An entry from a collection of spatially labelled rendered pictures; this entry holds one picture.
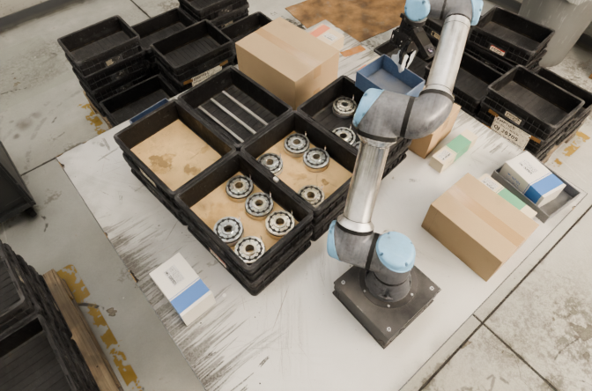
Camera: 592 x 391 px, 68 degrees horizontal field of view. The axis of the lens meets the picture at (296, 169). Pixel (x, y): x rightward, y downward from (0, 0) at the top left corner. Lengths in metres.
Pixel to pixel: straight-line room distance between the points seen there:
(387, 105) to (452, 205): 0.59
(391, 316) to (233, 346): 0.52
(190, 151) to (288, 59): 0.63
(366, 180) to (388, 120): 0.19
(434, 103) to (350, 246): 0.48
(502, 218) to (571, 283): 1.12
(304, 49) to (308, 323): 1.22
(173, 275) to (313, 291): 0.49
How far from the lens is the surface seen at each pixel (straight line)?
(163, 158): 1.82
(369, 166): 1.26
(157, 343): 2.37
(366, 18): 4.00
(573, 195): 2.09
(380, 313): 1.49
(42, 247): 2.84
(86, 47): 3.12
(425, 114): 1.21
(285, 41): 2.18
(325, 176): 1.69
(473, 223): 1.66
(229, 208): 1.63
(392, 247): 1.33
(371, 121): 1.22
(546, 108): 2.77
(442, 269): 1.72
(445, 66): 1.31
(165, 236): 1.77
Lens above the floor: 2.19
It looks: 53 degrees down
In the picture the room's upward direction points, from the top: straight up
